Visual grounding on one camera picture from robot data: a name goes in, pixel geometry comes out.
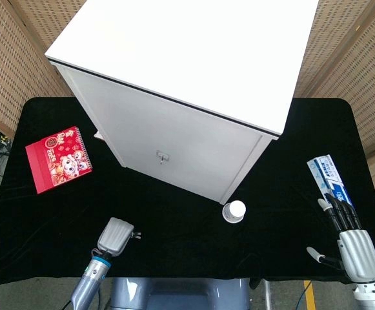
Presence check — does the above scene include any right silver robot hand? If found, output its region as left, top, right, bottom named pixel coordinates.
left=306, top=193, right=375, bottom=285

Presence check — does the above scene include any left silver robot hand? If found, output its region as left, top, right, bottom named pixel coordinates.
left=96, top=216, right=143, bottom=258

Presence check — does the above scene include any white metal cabinet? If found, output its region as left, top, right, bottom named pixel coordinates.
left=44, top=0, right=319, bottom=205

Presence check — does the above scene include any black velvet tablecloth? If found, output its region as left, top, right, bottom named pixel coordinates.
left=0, top=96, right=375, bottom=288

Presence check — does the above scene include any blue white toothpaste box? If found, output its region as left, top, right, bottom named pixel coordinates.
left=306, top=154, right=356, bottom=211

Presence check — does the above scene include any grey blue robot torso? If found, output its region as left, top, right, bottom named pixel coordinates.
left=105, top=276, right=251, bottom=310

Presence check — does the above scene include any red spiral desk calendar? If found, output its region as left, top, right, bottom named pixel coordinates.
left=25, top=125, right=94, bottom=195

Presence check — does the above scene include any white table leg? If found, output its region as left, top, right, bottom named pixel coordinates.
left=263, top=279, right=272, bottom=310

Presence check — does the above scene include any white paper cup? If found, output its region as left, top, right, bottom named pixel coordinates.
left=221, top=200, right=247, bottom=224

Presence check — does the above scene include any perforated wooden screen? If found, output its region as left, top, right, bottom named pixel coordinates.
left=295, top=0, right=375, bottom=227
left=0, top=0, right=90, bottom=138

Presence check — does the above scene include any blue cable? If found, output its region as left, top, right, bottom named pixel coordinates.
left=295, top=280, right=308, bottom=310

